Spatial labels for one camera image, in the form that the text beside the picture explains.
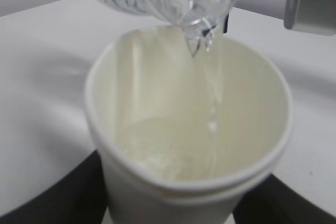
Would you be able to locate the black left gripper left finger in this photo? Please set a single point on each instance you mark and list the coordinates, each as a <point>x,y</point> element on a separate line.
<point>80,197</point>

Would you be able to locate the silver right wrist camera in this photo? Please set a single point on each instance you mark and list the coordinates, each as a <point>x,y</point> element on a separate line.
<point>310,16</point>

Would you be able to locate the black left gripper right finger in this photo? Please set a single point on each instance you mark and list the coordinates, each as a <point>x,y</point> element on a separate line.
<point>274,202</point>

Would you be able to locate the white paper cup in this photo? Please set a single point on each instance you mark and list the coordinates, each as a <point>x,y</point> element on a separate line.
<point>182,138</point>

